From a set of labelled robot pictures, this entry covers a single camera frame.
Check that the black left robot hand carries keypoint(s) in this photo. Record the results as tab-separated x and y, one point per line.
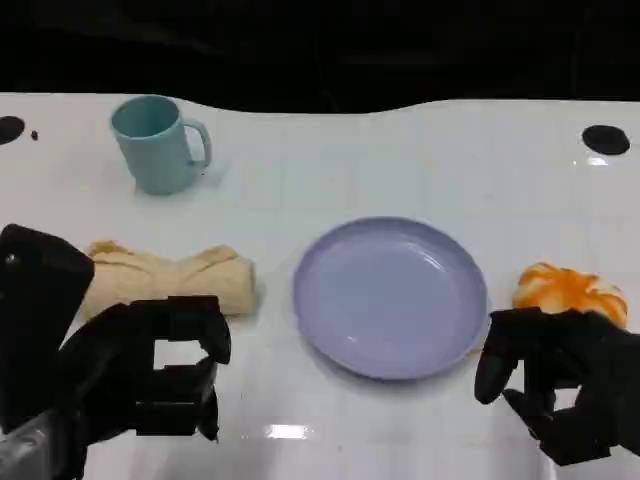
115	360

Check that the pale green mug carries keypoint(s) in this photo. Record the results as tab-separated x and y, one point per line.
155	160

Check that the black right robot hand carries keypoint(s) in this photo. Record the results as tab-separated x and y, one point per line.
590	360

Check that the lilac plate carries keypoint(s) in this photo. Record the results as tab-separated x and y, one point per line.
385	300

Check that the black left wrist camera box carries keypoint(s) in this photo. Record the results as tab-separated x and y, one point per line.
35	295

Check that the orange and white bread roll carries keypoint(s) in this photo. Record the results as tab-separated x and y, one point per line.
565	290

